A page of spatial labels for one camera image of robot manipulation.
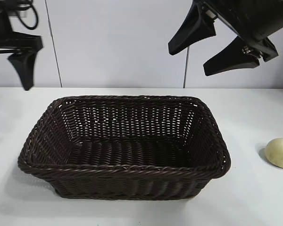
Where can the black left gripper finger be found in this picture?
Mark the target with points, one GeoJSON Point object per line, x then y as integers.
{"type": "Point", "coordinates": [26, 70]}

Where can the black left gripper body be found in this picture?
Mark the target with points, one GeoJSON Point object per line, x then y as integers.
{"type": "Point", "coordinates": [2, 28]}

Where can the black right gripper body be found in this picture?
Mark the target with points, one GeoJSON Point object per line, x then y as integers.
{"type": "Point", "coordinates": [250, 16]}

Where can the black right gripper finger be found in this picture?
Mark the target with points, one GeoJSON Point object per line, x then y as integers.
{"type": "Point", "coordinates": [231, 60]}
{"type": "Point", "coordinates": [193, 33]}

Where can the pale yellow egg yolk pastry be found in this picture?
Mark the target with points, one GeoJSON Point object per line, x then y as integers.
{"type": "Point", "coordinates": [277, 154]}

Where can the dark brown wicker basket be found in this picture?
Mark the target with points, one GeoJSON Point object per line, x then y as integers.
{"type": "Point", "coordinates": [132, 153]}

